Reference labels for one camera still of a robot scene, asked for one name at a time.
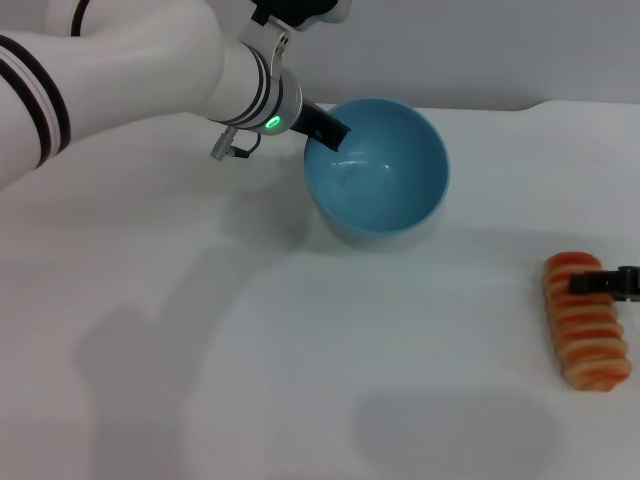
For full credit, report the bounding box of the orange striped bread loaf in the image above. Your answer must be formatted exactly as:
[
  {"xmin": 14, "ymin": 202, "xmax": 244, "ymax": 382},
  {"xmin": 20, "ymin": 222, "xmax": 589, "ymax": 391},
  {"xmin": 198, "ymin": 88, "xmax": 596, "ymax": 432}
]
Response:
[{"xmin": 542, "ymin": 251, "xmax": 633, "ymax": 393}]

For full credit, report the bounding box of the left wrist cable with connector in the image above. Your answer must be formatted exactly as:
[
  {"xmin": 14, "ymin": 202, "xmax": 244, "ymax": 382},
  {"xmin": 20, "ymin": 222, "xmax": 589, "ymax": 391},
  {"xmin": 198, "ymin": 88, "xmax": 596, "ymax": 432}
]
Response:
[{"xmin": 209, "ymin": 126, "xmax": 262, "ymax": 162}]

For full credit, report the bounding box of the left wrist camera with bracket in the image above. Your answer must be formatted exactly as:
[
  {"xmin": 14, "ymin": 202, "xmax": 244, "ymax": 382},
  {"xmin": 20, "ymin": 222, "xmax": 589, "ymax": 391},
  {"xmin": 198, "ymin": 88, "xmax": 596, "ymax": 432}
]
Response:
[{"xmin": 238, "ymin": 0, "xmax": 354, "ymax": 72}]

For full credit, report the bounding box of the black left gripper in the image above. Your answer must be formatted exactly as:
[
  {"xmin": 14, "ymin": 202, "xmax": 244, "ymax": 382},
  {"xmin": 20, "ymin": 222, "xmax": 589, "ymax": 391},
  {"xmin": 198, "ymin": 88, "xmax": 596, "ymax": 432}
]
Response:
[{"xmin": 291, "ymin": 98, "xmax": 353, "ymax": 153}]

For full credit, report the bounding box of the blue bowl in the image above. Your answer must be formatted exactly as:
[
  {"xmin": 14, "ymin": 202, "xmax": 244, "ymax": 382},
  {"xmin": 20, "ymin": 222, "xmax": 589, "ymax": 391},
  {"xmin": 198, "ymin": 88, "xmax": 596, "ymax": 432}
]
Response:
[{"xmin": 303, "ymin": 97, "xmax": 452, "ymax": 252}]

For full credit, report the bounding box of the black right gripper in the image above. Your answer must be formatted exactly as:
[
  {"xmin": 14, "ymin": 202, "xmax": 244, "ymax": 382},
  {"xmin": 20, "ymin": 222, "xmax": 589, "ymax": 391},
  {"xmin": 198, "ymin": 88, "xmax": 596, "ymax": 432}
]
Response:
[{"xmin": 569, "ymin": 264, "xmax": 640, "ymax": 304}]

